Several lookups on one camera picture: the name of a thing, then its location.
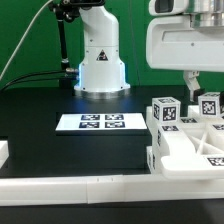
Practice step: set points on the black camera stand pole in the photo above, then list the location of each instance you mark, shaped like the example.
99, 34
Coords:
68, 11

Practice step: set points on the white U-shaped fence frame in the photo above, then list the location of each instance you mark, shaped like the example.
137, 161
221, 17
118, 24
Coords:
69, 169

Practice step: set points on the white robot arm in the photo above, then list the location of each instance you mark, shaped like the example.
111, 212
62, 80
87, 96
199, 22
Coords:
102, 73

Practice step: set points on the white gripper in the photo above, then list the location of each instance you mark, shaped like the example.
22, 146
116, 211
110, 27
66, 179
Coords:
186, 35

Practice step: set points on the white tagged cube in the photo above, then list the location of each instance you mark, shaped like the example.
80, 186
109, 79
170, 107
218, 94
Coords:
209, 104
166, 109

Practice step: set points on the white base tag plate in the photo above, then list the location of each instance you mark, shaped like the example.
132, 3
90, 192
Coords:
100, 122

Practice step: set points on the white chair back part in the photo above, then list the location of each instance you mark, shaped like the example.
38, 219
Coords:
190, 148

